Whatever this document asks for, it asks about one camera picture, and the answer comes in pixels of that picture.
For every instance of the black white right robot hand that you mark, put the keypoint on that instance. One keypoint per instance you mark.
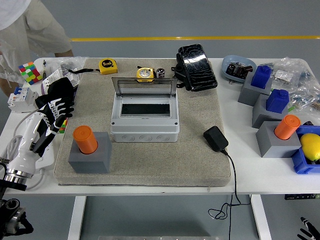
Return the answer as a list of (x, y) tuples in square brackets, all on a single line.
[(308, 228)]

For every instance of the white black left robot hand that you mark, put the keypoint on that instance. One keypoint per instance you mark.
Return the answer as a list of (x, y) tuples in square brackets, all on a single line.
[(26, 147)]

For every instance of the orange cylinder battery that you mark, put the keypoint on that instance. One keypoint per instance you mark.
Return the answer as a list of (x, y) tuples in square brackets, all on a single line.
[(85, 140), (287, 127)]

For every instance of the grey plastic junction box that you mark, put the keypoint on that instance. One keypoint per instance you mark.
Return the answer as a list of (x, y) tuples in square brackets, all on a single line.
[(145, 128)]

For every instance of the smoked transparent box lid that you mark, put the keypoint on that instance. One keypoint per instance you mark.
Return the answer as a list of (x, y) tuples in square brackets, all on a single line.
[(143, 87)]

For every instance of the blue block battery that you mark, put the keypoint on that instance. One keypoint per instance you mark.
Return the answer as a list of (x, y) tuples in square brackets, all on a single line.
[(261, 77), (277, 100)]

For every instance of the black table control panel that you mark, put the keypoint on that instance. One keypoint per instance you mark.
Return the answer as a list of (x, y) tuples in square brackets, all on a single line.
[(302, 196)]

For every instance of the small colourful puzzle cube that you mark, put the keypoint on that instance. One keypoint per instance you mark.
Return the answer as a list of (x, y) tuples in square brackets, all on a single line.
[(63, 126)]

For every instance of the white table leg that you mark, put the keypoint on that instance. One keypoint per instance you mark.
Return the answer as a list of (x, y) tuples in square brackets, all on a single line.
[(261, 217), (76, 217)]

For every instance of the grey block holder round hole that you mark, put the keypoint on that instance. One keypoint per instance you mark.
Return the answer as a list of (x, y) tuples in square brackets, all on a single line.
[(87, 163)]

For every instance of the blue plastic bin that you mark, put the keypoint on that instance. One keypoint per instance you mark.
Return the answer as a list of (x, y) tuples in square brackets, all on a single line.
[(301, 165)]

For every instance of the black cloth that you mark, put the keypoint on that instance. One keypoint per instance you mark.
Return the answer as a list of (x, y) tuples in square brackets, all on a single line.
[(58, 88)]

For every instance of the white printed label card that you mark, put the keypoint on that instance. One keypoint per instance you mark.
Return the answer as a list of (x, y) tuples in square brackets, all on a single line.
[(51, 78)]

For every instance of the large colourful puzzle cube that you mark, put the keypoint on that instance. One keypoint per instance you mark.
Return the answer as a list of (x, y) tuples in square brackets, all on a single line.
[(30, 73)]

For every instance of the black silver pen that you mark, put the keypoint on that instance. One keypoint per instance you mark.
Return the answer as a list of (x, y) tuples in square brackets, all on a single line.
[(44, 68)]

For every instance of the yellow lemon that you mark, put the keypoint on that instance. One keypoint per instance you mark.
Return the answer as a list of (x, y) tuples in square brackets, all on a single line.
[(310, 146)]

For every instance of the white grey electrical module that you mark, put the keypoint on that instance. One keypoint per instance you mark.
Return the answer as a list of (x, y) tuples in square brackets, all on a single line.
[(75, 79)]

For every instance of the clear bag with dark parts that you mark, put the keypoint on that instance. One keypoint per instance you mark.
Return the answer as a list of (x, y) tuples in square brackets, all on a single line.
[(67, 63)]

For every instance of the person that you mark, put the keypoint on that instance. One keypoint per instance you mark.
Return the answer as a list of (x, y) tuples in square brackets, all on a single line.
[(30, 27)]

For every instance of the grey-brown fabric mat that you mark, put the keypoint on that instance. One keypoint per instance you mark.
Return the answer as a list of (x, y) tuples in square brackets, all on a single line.
[(155, 162)]

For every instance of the black power adapter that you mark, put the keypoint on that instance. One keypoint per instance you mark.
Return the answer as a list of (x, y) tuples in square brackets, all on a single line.
[(215, 138)]

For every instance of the yellow tape measure chrome face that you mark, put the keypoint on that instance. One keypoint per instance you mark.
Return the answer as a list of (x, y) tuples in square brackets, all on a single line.
[(145, 75)]

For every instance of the clear bags of small parts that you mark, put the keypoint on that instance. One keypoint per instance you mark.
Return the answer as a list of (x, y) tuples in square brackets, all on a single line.
[(300, 82)]

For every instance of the small black cylinder cell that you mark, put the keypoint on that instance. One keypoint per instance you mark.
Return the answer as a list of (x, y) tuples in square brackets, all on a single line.
[(160, 73)]

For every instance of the dark electronic parts pile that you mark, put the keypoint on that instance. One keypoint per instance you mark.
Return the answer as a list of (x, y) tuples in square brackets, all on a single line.
[(238, 70)]

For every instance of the light blue bowl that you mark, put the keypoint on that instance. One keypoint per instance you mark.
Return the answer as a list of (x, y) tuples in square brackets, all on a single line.
[(228, 60)]

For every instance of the black glossy pouch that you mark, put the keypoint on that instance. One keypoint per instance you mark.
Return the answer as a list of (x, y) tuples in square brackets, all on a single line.
[(198, 67)]

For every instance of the white circuit breaker blue switch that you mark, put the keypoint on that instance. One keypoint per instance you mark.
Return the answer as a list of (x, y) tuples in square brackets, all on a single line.
[(22, 100)]

